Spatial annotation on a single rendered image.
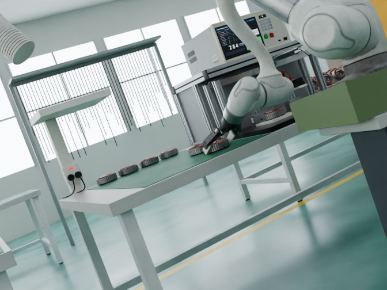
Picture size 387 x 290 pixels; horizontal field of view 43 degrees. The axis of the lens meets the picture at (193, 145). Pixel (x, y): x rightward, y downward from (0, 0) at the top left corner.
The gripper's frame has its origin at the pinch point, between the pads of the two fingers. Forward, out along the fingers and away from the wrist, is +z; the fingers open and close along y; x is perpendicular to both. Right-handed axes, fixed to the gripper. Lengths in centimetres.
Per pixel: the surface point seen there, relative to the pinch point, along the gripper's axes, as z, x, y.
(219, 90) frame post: -2.0, 25.6, 19.8
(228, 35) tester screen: -12, 47, 38
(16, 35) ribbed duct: 29, 119, -40
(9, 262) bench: -14, -14, -99
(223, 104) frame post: 1.6, 19.4, 19.1
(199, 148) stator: 12.0, 7.5, -0.3
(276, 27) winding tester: -13, 43, 68
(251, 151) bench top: -15.8, -15.5, 0.1
